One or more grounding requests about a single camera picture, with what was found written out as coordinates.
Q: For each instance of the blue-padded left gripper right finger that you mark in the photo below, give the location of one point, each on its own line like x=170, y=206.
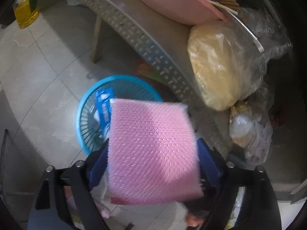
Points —
x=244, y=199

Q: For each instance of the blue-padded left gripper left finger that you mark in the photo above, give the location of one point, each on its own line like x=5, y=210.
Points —
x=50, y=208

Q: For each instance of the pink scrubbing sponge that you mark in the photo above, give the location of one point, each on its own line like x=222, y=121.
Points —
x=152, y=154

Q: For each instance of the blue toothpaste box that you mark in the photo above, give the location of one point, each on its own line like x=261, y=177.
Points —
x=103, y=99

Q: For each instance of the clear plastic bag of food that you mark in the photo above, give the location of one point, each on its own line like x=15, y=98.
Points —
x=250, y=129

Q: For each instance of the blue plastic waste basket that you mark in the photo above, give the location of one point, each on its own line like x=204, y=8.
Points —
x=87, y=125

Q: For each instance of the bagged yellow dough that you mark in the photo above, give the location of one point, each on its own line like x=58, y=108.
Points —
x=225, y=64

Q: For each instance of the grey perforated shelf table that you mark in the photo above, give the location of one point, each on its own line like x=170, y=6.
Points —
x=162, y=43

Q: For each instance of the yellow cooking oil bottle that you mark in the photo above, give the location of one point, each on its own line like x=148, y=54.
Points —
x=26, y=12

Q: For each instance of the pink plastic basin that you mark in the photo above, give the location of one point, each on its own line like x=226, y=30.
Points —
x=189, y=12

